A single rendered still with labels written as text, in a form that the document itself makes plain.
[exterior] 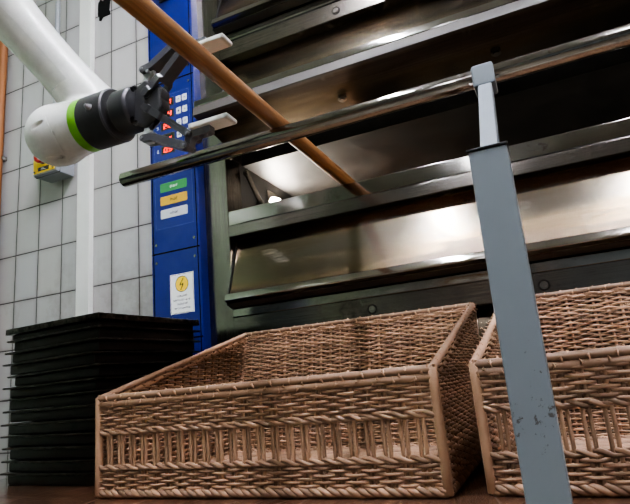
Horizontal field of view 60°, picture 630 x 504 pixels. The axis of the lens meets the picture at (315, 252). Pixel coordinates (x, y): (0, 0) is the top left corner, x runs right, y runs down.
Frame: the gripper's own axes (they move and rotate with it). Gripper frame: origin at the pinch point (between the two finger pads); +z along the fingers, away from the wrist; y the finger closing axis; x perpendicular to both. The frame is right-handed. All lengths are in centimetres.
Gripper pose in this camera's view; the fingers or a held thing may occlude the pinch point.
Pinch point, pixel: (223, 79)
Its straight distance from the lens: 89.5
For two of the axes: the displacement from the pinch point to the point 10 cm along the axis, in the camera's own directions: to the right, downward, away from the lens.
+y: 0.9, 9.7, -2.3
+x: -4.0, -1.8, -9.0
